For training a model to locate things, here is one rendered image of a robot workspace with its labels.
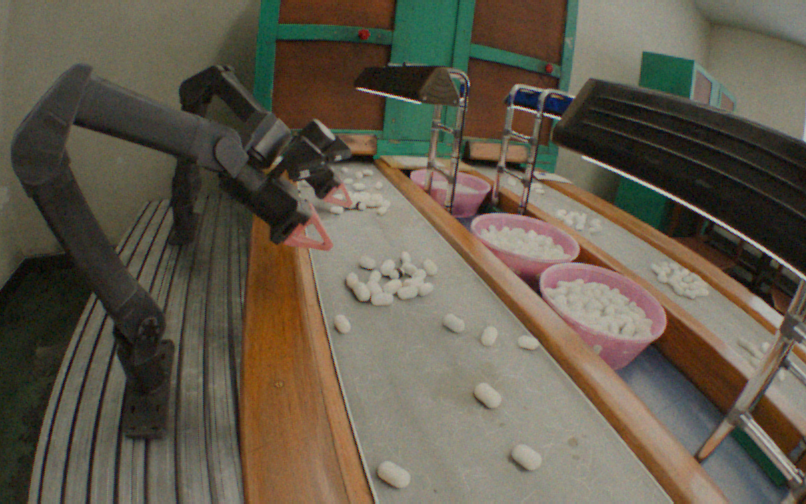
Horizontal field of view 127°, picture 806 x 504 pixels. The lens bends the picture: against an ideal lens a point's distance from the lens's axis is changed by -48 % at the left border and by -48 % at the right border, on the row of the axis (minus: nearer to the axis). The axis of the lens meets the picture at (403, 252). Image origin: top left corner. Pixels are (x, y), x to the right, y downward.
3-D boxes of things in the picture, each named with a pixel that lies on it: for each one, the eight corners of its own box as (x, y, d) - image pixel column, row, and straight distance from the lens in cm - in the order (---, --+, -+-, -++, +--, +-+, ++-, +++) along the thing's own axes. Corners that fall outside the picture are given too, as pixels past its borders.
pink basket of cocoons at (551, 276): (581, 400, 63) (605, 355, 57) (502, 309, 77) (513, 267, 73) (668, 361, 83) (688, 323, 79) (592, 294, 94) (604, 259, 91)
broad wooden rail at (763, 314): (839, 490, 122) (883, 436, 116) (512, 204, 181) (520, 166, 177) (845, 468, 132) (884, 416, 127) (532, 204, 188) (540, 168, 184)
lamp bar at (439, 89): (418, 103, 66) (422, 62, 66) (352, 87, 126) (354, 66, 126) (460, 107, 69) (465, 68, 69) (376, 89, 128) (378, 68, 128)
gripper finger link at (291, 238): (340, 221, 65) (298, 187, 62) (347, 238, 58) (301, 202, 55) (314, 250, 67) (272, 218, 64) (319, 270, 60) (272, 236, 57)
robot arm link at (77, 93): (217, 129, 59) (39, 60, 49) (253, 134, 51) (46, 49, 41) (191, 208, 59) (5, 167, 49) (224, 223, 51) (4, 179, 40)
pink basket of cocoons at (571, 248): (531, 312, 79) (544, 271, 74) (442, 259, 92) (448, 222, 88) (585, 278, 101) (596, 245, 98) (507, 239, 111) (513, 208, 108)
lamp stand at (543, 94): (516, 239, 113) (545, 86, 105) (484, 214, 128) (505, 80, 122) (563, 238, 125) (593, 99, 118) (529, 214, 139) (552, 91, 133)
